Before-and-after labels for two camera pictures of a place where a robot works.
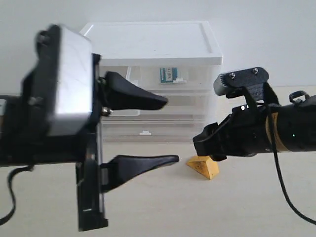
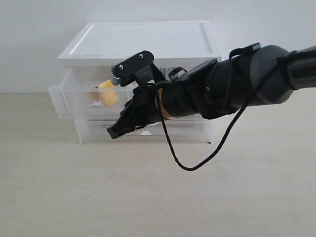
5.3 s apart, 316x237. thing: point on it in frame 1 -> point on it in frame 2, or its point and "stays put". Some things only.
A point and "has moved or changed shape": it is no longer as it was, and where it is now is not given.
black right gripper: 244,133 -> 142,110
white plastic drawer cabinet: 178,60 stays put
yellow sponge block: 205,165 has moved or changed shape
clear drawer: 133,73 has moved or changed shape
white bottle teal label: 168,74 stays put
